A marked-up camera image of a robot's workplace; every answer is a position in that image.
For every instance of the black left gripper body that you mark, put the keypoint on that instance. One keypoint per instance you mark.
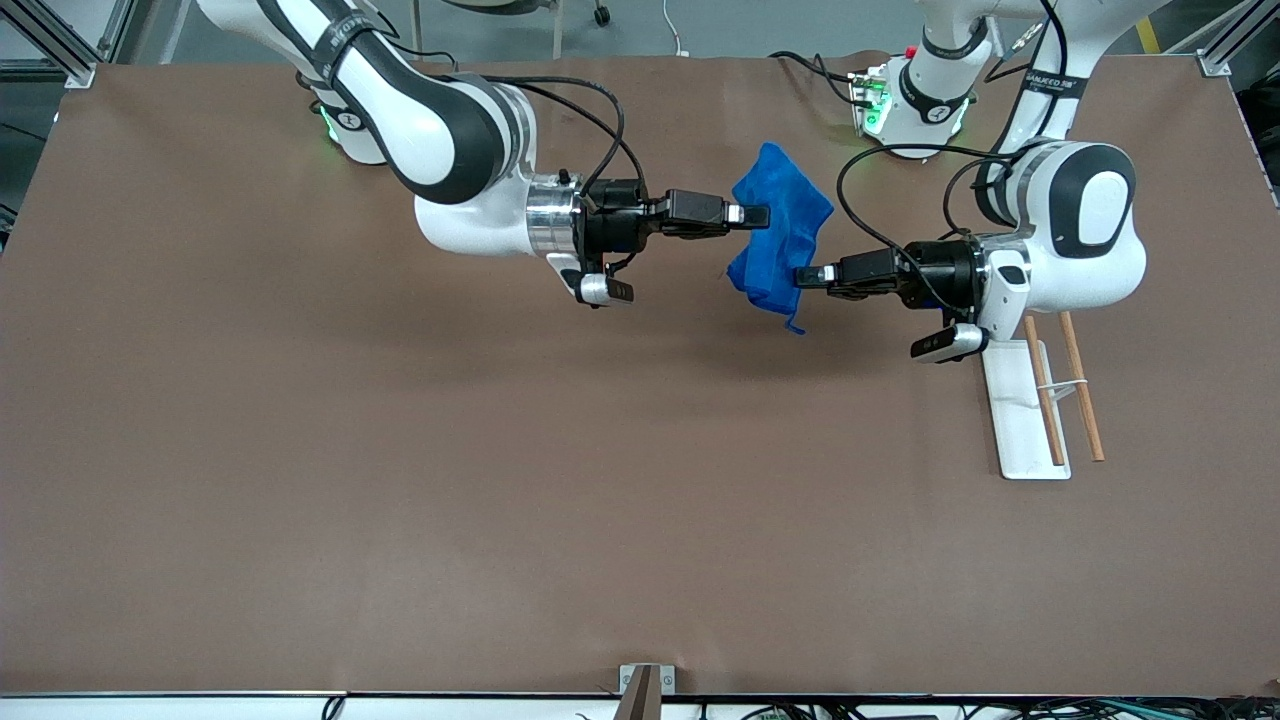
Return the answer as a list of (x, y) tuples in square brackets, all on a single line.
[(944, 270)]

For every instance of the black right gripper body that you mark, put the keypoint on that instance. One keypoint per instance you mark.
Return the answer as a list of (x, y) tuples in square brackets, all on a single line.
[(613, 222)]

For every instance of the blue microfibre towel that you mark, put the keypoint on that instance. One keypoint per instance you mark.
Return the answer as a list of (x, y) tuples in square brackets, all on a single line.
[(780, 250)]

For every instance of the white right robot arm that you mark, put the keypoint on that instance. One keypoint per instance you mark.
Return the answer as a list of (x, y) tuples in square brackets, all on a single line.
[(450, 130)]

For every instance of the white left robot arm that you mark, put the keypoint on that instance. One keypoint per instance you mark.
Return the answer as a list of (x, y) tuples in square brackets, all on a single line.
[(1090, 220)]

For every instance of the white towel rack wooden rods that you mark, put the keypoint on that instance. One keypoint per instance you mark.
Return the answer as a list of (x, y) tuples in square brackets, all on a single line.
[(1020, 430)]

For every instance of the office chair base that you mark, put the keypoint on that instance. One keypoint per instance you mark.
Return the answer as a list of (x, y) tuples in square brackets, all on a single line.
[(557, 25)]

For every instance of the brown table cover sheet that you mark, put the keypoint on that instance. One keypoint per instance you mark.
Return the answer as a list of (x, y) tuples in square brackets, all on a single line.
[(640, 500)]

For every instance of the aluminium frame profile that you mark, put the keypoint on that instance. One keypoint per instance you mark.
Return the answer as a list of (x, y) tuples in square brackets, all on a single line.
[(1215, 62), (55, 40)]

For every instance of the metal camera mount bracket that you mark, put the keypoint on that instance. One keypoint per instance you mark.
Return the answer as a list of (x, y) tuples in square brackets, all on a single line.
[(646, 685)]

